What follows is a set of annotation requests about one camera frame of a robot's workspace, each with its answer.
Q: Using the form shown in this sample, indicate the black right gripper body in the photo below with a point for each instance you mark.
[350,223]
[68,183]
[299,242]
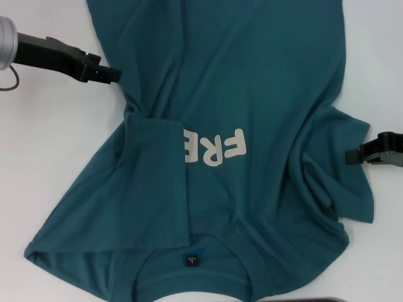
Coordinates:
[393,143]

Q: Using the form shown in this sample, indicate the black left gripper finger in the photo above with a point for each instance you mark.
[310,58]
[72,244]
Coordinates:
[100,75]

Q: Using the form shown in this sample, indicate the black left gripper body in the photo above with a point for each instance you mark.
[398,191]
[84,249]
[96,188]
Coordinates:
[47,55]

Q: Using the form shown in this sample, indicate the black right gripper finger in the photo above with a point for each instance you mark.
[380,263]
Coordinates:
[390,159]
[365,154]

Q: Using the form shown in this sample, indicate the teal T-shirt with white print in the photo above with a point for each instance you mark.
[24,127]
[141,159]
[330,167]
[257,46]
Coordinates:
[236,78]

